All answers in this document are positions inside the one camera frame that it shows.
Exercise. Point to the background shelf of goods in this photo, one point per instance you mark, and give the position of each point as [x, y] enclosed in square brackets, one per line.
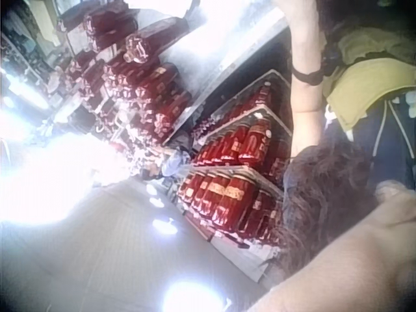
[22, 39]

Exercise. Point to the display stand of red packets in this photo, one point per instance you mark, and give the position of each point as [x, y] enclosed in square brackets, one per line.
[143, 81]

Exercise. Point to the person's legs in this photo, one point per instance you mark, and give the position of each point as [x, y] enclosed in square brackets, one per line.
[386, 143]

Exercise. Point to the shelf rack of red packets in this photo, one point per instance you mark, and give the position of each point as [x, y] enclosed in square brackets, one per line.
[234, 182]

